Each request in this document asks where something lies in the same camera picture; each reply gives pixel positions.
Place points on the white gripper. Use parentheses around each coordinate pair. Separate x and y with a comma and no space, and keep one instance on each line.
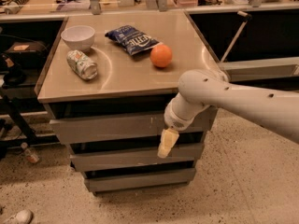
(174,119)

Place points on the grey top drawer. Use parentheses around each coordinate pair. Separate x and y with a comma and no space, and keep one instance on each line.
(110,127)

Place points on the grey drawer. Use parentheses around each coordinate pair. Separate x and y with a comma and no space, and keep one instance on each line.
(134,157)
(110,127)
(140,181)

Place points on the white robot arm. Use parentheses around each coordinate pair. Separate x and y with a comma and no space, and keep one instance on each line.
(276,111)

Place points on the grey bottom drawer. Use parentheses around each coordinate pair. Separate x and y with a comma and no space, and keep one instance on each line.
(140,181)

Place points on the grey drawer cabinet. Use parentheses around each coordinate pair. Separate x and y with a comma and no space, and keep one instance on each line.
(127,84)

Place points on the grey middle drawer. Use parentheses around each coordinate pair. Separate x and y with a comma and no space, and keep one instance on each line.
(134,157)

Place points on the orange fruit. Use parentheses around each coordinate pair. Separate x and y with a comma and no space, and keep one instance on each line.
(161,56)

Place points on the blue chip bag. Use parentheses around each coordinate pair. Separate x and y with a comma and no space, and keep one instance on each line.
(132,40)

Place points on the green white soda can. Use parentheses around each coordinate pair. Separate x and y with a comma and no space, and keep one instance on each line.
(81,64)

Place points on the white bowl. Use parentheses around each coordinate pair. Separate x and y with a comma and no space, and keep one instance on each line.
(80,37)

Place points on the plastic bottle on floor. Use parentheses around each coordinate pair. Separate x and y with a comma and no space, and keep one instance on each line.
(30,154)

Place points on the white stick black tip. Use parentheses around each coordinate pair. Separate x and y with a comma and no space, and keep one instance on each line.
(246,17)

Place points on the black bag under bench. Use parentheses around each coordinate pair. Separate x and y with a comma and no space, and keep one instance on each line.
(28,54)

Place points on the white shoe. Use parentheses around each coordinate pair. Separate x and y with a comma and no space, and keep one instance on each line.
(22,217)

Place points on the black stand frame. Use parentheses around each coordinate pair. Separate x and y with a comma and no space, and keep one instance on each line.
(18,109)

